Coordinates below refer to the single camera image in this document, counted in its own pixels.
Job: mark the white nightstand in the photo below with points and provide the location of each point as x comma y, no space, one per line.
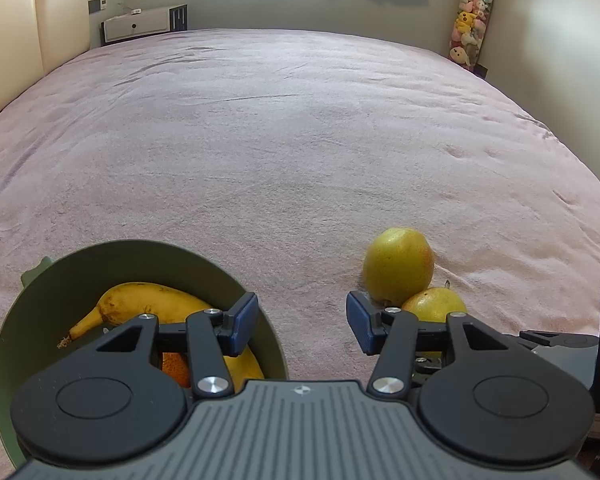
135,25

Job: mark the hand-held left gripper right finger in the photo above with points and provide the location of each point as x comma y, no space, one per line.
360,325

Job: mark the grey wall switch panel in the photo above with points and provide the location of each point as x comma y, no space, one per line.
98,4

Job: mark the dark box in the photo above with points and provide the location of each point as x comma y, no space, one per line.
482,71

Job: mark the pink blanket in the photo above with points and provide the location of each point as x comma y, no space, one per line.
280,135

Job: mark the yellow banana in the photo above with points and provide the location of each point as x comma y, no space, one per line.
245,369
145,302

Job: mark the green bowl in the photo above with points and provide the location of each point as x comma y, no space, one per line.
145,265

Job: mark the hanging plush toy organizer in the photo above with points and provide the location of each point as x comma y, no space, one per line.
470,15

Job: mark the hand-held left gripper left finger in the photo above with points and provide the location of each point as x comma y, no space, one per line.
242,325

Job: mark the large orange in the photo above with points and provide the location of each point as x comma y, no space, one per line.
176,367

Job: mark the large yellow-green pear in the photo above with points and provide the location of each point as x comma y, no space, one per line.
397,265

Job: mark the cream leather headboard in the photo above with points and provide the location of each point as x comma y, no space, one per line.
30,25

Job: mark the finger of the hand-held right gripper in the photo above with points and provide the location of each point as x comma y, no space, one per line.
555,338

